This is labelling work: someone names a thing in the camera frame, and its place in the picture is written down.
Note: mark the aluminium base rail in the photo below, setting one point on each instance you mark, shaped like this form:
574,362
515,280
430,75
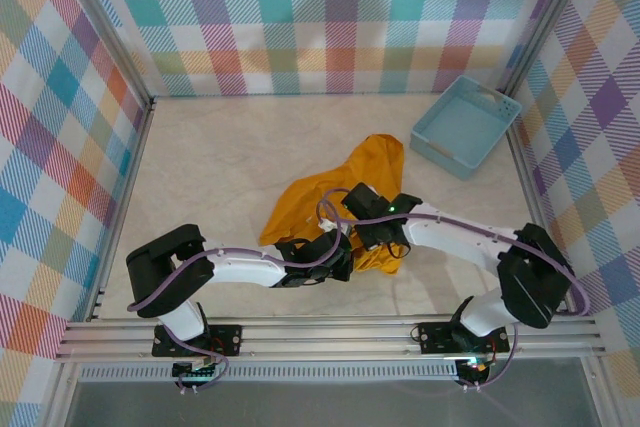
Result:
325,334

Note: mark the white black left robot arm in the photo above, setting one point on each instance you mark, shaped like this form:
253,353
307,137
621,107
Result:
245,272

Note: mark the yellow t-shirt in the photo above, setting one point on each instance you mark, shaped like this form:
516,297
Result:
370,162

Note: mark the aluminium side rail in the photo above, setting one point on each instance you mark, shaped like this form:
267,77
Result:
533,192
132,162

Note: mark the grey metal panel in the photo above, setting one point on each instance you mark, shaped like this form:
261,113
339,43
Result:
325,404

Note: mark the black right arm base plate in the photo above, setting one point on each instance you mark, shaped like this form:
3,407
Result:
432,337

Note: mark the right controller board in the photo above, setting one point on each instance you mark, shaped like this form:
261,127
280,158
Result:
475,368

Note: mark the light blue plastic bin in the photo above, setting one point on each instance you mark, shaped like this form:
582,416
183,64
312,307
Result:
460,127

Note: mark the aluminium frame post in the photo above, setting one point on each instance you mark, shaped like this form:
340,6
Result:
550,17
107,32

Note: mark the controller board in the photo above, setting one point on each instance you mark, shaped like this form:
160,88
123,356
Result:
195,371
475,368

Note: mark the left controller board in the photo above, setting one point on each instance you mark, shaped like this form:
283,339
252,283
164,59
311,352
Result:
195,371

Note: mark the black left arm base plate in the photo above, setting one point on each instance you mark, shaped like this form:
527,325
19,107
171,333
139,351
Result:
230,339

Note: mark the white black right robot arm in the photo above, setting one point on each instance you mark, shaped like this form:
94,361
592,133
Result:
450,242

